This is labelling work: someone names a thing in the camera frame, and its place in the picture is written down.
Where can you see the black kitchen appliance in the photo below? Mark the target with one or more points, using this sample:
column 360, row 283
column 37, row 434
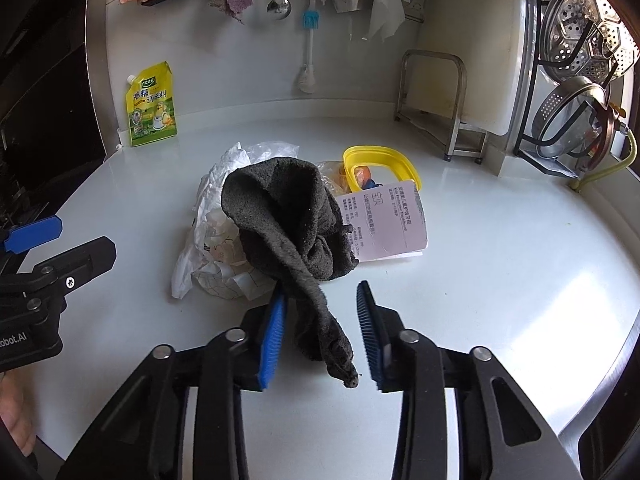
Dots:
column 45, row 85

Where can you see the person's left hand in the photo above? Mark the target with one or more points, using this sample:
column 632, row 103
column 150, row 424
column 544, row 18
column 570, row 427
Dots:
column 17, row 420

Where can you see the yellow seasoning pouch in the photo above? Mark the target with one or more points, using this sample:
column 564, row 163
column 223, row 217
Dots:
column 150, row 110

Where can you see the blue silicone brush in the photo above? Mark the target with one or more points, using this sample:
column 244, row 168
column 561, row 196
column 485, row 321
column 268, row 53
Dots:
column 310, row 60

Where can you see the stainless steel sink rim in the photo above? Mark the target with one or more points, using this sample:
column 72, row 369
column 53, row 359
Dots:
column 600, row 410

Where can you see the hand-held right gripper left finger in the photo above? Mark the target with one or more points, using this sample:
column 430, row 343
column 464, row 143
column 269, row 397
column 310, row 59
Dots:
column 272, row 340

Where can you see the white plastic bag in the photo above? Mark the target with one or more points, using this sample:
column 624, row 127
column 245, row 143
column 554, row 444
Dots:
column 210, row 195

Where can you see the white hanging cloth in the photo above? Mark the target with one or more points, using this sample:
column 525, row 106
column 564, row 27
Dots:
column 387, row 5

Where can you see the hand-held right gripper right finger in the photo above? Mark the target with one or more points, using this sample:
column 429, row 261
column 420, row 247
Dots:
column 370, row 340

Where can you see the white cutting board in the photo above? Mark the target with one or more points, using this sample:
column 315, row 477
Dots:
column 475, row 35

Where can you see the steel steamer basket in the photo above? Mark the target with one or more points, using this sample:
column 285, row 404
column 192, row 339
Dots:
column 575, row 25

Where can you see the yellow plastic container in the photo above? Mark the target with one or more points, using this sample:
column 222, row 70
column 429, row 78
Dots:
column 350, row 160

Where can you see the perforated steel lid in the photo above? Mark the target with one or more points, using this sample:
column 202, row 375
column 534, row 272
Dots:
column 560, row 110

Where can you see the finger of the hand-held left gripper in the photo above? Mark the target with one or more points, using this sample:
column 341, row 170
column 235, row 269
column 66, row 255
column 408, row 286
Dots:
column 32, row 232
column 80, row 260

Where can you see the steel steamer baskets rack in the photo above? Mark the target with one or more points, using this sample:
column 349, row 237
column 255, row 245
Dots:
column 560, row 64

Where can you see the crumpled white paper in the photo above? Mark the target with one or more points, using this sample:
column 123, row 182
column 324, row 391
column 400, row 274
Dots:
column 225, row 272

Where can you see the steel cutting board rack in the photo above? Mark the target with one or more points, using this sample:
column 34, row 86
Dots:
column 460, row 105

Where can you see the brown rimmed pot lid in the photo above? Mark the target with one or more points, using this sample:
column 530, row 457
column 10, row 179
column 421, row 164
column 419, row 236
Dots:
column 608, row 135

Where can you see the clear plastic wrapper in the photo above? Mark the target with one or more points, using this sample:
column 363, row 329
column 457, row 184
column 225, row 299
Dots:
column 330, row 172

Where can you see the dark grey cloth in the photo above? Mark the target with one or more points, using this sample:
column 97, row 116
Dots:
column 280, row 210

